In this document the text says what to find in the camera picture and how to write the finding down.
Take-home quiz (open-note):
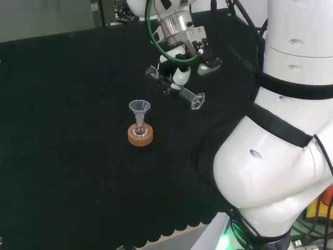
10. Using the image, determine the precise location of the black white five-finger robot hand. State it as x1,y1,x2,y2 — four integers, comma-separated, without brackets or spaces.
156,25,223,94

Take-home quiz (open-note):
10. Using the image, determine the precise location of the clear graduated cylinder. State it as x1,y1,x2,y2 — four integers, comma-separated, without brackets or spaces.
145,65,206,110

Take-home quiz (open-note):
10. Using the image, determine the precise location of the clear plastic funnel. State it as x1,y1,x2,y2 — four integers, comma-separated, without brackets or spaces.
129,99,151,126

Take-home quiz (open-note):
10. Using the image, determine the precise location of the small round-bottom glass flask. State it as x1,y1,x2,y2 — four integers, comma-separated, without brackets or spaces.
132,118,147,139

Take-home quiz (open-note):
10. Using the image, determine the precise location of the black bench cloth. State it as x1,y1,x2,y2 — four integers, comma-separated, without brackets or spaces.
0,7,263,248

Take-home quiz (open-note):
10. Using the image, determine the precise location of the yellow stop button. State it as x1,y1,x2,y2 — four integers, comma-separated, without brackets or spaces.
305,182,333,222

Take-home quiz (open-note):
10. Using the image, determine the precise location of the green cable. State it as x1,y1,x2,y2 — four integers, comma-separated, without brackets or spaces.
145,0,201,64

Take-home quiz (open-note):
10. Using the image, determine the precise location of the cork ring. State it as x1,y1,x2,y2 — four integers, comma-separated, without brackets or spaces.
127,123,153,147

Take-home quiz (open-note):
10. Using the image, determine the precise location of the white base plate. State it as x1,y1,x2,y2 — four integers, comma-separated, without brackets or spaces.
191,212,235,250

